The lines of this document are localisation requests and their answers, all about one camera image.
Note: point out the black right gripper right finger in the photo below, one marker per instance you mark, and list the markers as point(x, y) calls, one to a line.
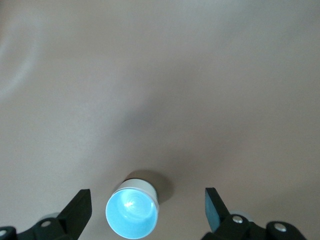
point(215, 212)

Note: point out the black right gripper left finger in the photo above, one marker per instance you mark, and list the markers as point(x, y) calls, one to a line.
point(75, 215)

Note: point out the light blue cup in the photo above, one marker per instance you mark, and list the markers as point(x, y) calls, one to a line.
point(131, 215)

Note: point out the white bowl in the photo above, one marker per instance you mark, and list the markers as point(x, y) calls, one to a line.
point(137, 183)

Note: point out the brown table mat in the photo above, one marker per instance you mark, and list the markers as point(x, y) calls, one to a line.
point(150, 75)

